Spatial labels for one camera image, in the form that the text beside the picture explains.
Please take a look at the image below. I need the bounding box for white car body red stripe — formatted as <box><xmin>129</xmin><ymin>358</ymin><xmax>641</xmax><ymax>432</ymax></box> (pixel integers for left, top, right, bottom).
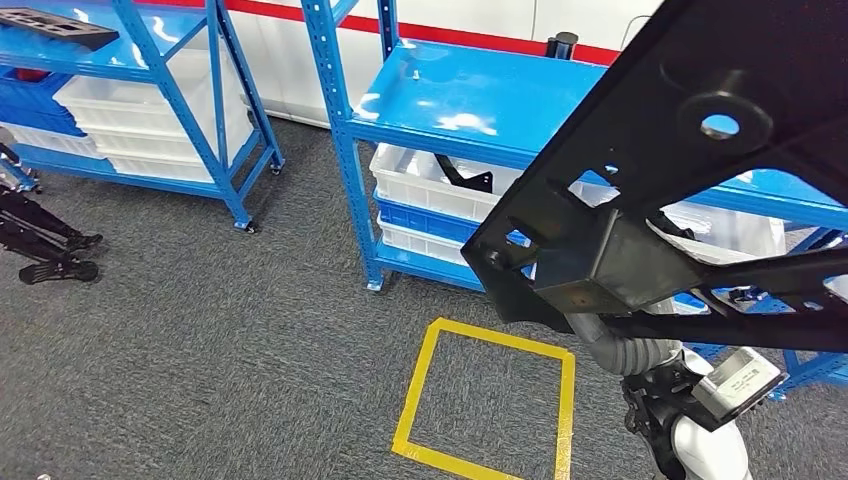
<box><xmin>132</xmin><ymin>0</ymin><xmax>664</xmax><ymax>130</ymax></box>

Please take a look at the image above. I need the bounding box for blue metal shelf rack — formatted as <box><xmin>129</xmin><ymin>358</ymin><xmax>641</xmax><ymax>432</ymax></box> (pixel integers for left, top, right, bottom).
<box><xmin>301</xmin><ymin>0</ymin><xmax>848</xmax><ymax>316</ymax></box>
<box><xmin>0</xmin><ymin>0</ymin><xmax>286</xmax><ymax>234</ymax></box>
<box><xmin>768</xmin><ymin>228</ymin><xmax>848</xmax><ymax>404</ymax></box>

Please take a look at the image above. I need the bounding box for white plastic bin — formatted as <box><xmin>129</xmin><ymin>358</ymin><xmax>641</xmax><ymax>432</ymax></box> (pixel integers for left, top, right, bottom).
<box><xmin>52</xmin><ymin>47</ymin><xmax>254</xmax><ymax>137</ymax></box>
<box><xmin>368</xmin><ymin>142</ymin><xmax>531</xmax><ymax>225</ymax></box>
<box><xmin>74</xmin><ymin>115</ymin><xmax>258</xmax><ymax>164</ymax></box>
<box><xmin>0</xmin><ymin>122</ymin><xmax>106</xmax><ymax>162</ymax></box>
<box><xmin>377</xmin><ymin>217</ymin><xmax>473</xmax><ymax>268</ymax></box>
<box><xmin>569</xmin><ymin>175</ymin><xmax>788</xmax><ymax>266</ymax></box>
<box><xmin>104</xmin><ymin>150</ymin><xmax>223</xmax><ymax>185</ymax></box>

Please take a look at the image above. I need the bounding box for black cylinder post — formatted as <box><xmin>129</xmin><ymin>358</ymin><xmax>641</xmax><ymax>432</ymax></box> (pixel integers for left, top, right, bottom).
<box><xmin>544</xmin><ymin>31</ymin><xmax>580</xmax><ymax>61</ymax></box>

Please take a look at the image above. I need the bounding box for blue plastic bin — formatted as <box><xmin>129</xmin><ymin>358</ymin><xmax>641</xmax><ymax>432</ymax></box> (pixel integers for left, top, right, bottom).
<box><xmin>0</xmin><ymin>69</ymin><xmax>87</xmax><ymax>138</ymax></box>
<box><xmin>372</xmin><ymin>190</ymin><xmax>484</xmax><ymax>246</ymax></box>

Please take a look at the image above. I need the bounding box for black bracket part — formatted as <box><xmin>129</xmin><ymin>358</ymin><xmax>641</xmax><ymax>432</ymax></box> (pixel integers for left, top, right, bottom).
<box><xmin>647</xmin><ymin>210</ymin><xmax>697</xmax><ymax>241</ymax></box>
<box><xmin>433</xmin><ymin>153</ymin><xmax>496</xmax><ymax>195</ymax></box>

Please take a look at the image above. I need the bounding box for black plastic frame part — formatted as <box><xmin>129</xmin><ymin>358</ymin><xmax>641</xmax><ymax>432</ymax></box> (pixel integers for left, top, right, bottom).
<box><xmin>0</xmin><ymin>7</ymin><xmax>122</xmax><ymax>53</ymax></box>
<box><xmin>461</xmin><ymin>0</ymin><xmax>848</xmax><ymax>354</ymax></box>

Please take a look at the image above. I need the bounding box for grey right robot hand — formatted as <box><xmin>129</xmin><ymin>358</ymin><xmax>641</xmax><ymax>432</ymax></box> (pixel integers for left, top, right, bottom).
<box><xmin>564</xmin><ymin>312</ymin><xmax>615</xmax><ymax>363</ymax></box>

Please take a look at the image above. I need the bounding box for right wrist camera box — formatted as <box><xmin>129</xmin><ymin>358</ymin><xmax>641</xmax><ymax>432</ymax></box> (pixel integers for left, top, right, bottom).
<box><xmin>692</xmin><ymin>346</ymin><xmax>788</xmax><ymax>433</ymax></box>

